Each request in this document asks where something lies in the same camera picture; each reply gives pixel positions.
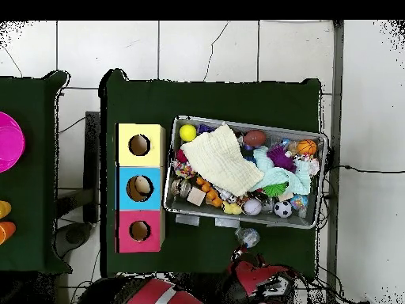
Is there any yellow ball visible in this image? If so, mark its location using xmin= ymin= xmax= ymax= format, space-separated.
xmin=179 ymin=123 xmax=198 ymax=143

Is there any small wooden block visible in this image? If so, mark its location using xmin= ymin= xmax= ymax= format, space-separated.
xmin=186 ymin=188 xmax=206 ymax=207

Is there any magenta plate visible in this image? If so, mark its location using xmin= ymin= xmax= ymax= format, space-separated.
xmin=0 ymin=111 xmax=26 ymax=173

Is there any clear mesh bin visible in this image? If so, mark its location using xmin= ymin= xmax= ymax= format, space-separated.
xmin=161 ymin=115 xmax=330 ymax=230

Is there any white ball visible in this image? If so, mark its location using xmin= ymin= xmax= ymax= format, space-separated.
xmin=243 ymin=198 xmax=263 ymax=216

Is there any orange toy basketball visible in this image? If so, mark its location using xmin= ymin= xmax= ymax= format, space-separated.
xmin=297 ymin=139 xmax=318 ymax=157

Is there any cream yellow cloth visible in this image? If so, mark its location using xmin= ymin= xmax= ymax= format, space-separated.
xmin=180 ymin=123 xmax=266 ymax=198

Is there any brown toy football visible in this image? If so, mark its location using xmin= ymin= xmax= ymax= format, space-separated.
xmin=243 ymin=129 xmax=267 ymax=147

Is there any clear plastic packet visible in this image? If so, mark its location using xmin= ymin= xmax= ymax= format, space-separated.
xmin=235 ymin=227 xmax=261 ymax=249

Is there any green spiky ball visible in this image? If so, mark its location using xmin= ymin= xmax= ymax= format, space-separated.
xmin=263 ymin=182 xmax=290 ymax=198

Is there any small soccer ball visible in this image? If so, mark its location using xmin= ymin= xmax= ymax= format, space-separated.
xmin=273 ymin=199 xmax=293 ymax=219

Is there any purple spiky toy with eyes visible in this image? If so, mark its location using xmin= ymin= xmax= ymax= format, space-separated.
xmin=266 ymin=144 xmax=297 ymax=173

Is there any dark green side table cloth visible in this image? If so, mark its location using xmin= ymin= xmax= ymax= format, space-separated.
xmin=0 ymin=70 xmax=72 ymax=276

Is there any orange cup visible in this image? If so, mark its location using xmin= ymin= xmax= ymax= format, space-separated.
xmin=0 ymin=221 xmax=17 ymax=245

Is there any black cable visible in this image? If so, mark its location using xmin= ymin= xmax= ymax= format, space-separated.
xmin=325 ymin=164 xmax=405 ymax=175

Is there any mint green cloth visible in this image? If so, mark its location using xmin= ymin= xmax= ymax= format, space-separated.
xmin=252 ymin=146 xmax=321 ymax=197

